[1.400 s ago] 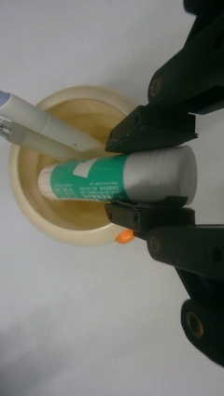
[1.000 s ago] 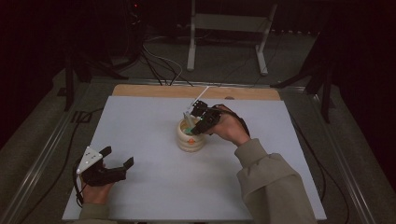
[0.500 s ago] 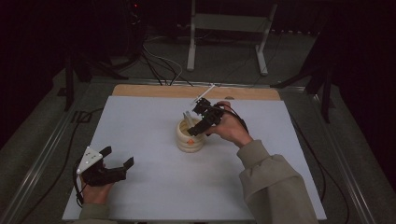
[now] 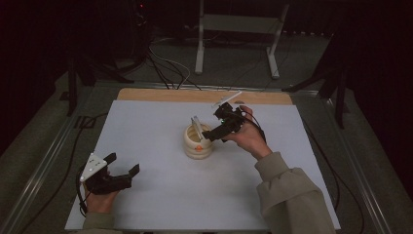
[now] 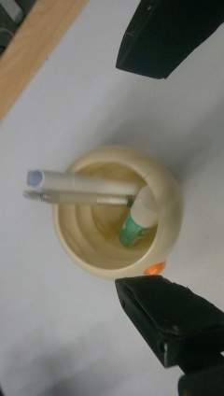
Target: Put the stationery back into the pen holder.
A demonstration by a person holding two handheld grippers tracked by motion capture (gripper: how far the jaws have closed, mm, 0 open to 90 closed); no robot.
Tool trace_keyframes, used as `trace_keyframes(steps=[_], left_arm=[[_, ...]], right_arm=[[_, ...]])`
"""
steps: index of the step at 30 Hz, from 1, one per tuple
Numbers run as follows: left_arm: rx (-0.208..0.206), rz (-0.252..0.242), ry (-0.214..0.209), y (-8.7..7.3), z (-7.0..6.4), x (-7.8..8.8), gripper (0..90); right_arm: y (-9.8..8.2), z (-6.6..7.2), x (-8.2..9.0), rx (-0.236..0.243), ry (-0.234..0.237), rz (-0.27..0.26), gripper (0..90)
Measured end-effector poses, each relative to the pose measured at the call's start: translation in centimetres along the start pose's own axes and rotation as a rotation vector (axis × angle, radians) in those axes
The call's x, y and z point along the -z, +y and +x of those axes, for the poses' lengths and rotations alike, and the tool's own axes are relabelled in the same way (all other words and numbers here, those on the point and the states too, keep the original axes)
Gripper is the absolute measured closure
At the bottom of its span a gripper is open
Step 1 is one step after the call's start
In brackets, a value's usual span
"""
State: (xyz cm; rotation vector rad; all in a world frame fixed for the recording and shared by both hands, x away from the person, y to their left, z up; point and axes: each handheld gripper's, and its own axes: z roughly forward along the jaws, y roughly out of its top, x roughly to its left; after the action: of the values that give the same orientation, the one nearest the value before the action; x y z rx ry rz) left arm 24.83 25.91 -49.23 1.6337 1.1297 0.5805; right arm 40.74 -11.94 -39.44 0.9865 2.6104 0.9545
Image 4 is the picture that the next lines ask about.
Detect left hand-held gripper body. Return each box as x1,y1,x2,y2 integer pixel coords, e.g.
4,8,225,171
79,152,133,196

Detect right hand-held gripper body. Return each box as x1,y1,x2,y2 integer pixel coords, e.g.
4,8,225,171
211,90,246,142

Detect cream ribbed pen holder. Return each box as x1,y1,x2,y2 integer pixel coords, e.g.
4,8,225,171
182,122,215,161

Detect person's left hand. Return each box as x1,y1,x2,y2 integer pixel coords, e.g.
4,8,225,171
82,181,119,215

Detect person's right hand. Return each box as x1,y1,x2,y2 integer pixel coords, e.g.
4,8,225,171
221,104,274,162

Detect white table mat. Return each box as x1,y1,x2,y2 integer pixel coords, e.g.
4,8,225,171
64,99,342,231

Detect black stand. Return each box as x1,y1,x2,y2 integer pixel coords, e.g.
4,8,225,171
281,32,351,130
65,54,136,117

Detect white metal stand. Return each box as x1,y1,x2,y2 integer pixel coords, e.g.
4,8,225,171
194,0,291,80

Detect dark equipment rack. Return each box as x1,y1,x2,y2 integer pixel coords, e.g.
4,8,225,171
126,0,154,67

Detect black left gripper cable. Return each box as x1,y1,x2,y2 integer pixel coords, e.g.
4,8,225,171
18,111,110,234

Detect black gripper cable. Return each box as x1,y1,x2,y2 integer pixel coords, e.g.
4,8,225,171
242,110,366,234
18,111,110,234

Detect metal floor rail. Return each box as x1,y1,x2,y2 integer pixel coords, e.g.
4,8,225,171
324,97,394,234
0,87,95,234

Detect white floor cable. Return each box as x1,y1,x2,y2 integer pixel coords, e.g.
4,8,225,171
148,37,192,90

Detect black floor cables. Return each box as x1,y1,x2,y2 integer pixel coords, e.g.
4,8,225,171
145,52,203,92

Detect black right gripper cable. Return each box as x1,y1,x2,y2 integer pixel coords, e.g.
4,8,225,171
242,110,366,234

